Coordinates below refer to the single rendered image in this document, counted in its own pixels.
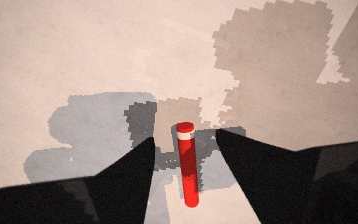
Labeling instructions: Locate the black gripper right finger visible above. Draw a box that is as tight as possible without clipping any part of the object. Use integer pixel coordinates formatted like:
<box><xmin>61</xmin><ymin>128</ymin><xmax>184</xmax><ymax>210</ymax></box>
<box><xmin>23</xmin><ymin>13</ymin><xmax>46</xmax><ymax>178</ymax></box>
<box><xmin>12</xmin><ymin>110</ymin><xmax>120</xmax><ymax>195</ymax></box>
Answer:
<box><xmin>216</xmin><ymin>129</ymin><xmax>358</xmax><ymax>224</ymax></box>

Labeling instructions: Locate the red peg with white band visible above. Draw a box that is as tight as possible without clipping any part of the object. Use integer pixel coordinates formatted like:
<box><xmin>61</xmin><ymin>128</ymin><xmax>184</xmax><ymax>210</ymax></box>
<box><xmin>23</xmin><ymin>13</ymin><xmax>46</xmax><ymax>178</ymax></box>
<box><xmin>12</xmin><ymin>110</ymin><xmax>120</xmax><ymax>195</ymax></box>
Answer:
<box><xmin>176</xmin><ymin>122</ymin><xmax>199</xmax><ymax>208</ymax></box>

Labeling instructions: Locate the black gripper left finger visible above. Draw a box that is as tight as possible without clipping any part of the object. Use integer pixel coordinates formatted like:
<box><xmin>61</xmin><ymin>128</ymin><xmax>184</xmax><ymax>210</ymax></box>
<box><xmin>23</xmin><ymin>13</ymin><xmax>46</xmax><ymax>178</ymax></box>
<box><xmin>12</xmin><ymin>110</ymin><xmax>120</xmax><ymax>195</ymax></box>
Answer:
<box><xmin>0</xmin><ymin>137</ymin><xmax>155</xmax><ymax>224</ymax></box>

